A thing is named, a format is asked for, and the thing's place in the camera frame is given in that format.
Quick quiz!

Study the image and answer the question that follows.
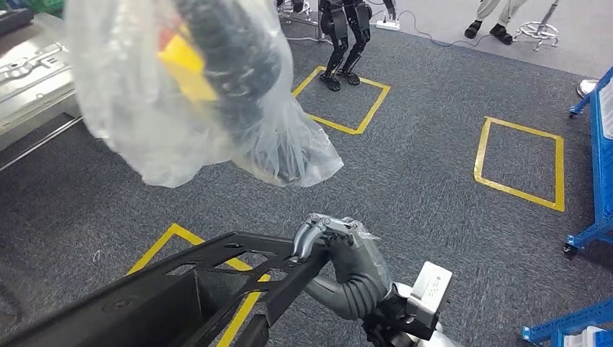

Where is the silver round floor base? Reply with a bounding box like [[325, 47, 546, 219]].
[[575, 77, 601, 99]]

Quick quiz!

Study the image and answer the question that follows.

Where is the black foam tray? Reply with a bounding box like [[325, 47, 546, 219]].
[[0, 7, 35, 38]]

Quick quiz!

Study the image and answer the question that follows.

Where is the black floor cable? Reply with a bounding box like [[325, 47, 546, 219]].
[[397, 8, 482, 49]]

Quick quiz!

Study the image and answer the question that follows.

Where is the long black plastic part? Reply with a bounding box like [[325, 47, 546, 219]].
[[0, 231, 331, 347]]

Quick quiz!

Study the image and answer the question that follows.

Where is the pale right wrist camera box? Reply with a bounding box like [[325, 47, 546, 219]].
[[408, 260, 453, 331]]

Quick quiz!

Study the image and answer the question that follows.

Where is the person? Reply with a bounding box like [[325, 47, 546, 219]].
[[463, 0, 530, 46]]

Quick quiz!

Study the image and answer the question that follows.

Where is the yellow block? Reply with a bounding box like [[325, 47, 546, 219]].
[[157, 33, 219, 104]]

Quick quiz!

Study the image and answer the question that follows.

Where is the yellow floor tape square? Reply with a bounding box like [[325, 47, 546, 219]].
[[292, 65, 392, 137], [126, 223, 273, 347]]

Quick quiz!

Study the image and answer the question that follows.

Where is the stainless steel workbench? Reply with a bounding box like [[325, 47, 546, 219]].
[[0, 12, 86, 174]]

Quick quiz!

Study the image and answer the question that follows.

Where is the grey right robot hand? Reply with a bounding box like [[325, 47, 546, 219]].
[[292, 214, 391, 320]]

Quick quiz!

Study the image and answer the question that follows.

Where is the stamped grey metal plate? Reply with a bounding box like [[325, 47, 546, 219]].
[[0, 42, 80, 137]]

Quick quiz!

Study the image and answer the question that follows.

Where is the silver stool star base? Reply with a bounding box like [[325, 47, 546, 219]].
[[512, 0, 561, 53]]

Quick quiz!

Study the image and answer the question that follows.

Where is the black ribbed object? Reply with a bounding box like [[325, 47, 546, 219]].
[[174, 0, 307, 183]]

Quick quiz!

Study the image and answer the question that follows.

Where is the clear plastic bag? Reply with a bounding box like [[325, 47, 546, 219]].
[[64, 0, 345, 189]]

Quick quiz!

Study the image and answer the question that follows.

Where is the black humanoid robot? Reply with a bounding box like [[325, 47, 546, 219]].
[[316, 0, 398, 93]]

